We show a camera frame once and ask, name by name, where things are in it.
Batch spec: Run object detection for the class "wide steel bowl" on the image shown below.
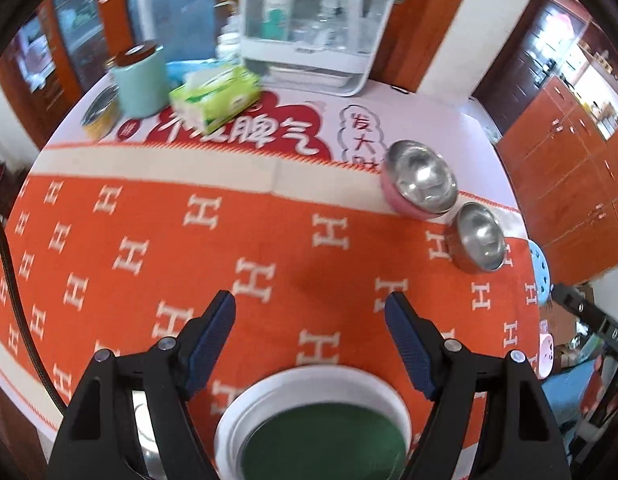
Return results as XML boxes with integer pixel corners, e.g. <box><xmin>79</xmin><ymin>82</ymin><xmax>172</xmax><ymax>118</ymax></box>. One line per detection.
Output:
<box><xmin>131</xmin><ymin>390</ymin><xmax>167</xmax><ymax>480</ymax></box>

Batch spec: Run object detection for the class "dark steel bowl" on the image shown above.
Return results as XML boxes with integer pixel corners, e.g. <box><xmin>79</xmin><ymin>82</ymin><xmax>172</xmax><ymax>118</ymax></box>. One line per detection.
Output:
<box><xmin>445</xmin><ymin>202</ymin><xmax>506</xmax><ymax>274</ymax></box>

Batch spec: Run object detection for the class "large white plate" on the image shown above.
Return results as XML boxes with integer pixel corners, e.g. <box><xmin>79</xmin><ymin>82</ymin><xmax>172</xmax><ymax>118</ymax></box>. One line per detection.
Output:
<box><xmin>213</xmin><ymin>365</ymin><xmax>412</xmax><ymax>479</ymax></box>

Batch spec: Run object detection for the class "pink steel bowl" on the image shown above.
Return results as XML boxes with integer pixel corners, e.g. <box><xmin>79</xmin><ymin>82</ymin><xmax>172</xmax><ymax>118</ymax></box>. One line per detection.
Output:
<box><xmin>381</xmin><ymin>140</ymin><xmax>459</xmax><ymax>220</ymax></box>

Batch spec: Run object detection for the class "green plate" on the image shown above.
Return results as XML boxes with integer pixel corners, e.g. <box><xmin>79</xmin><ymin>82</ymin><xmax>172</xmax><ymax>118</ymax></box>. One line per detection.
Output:
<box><xmin>239</xmin><ymin>403</ymin><xmax>407</xmax><ymax>480</ymax></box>

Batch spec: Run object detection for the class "pink plastic stool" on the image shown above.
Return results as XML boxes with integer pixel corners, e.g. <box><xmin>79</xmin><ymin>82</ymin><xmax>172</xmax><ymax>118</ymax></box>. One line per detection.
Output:
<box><xmin>536</xmin><ymin>333</ymin><xmax>554</xmax><ymax>380</ymax></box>

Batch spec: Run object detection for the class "blue plastic stool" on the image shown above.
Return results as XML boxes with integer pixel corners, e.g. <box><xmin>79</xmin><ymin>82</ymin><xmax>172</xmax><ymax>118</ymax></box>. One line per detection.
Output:
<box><xmin>528</xmin><ymin>240</ymin><xmax>552</xmax><ymax>306</ymax></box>

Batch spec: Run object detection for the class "orange H pattern cloth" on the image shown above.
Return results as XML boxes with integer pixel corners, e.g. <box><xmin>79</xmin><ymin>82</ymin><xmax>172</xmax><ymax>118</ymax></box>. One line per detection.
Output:
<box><xmin>0</xmin><ymin>142</ymin><xmax>543</xmax><ymax>480</ymax></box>

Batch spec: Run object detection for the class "red white table mat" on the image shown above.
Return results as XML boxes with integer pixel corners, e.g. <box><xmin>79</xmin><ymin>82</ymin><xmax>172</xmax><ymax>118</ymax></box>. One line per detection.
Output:
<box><xmin>114</xmin><ymin>90</ymin><xmax>387</xmax><ymax>171</ymax></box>

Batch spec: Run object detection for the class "green tissue pack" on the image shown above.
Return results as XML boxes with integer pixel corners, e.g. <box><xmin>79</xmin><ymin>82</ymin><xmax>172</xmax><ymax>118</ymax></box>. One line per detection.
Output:
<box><xmin>169</xmin><ymin>65</ymin><xmax>261</xmax><ymax>134</ymax></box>

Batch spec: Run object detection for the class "mint green canister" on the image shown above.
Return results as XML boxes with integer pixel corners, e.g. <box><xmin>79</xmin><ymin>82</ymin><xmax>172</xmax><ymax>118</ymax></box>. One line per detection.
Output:
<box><xmin>111</xmin><ymin>41</ymin><xmax>170</xmax><ymax>119</ymax></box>

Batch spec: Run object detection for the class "white storage box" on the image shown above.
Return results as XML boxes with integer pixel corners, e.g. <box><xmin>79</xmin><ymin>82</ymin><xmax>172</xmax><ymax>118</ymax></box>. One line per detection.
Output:
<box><xmin>239</xmin><ymin>0</ymin><xmax>395</xmax><ymax>96</ymax></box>

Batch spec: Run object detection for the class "black cable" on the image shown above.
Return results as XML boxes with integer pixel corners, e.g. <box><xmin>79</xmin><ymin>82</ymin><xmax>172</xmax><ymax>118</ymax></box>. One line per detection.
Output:
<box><xmin>0</xmin><ymin>209</ymin><xmax>68</xmax><ymax>418</ymax></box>

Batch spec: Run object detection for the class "wooden wall cabinet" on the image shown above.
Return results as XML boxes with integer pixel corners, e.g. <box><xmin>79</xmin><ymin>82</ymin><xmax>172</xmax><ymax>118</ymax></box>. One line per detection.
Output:
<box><xmin>484</xmin><ymin>0</ymin><xmax>618</xmax><ymax>284</ymax></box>

